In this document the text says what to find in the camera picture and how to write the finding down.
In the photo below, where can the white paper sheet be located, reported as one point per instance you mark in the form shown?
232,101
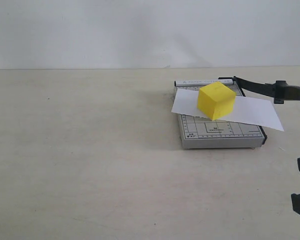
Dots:
247,110

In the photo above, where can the yellow foam cube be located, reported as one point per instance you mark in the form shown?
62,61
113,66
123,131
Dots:
216,100

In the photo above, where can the black cutter blade arm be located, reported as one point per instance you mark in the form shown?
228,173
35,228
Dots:
280,91

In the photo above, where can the grey paper cutter base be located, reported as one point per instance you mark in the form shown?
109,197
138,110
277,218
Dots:
202,133

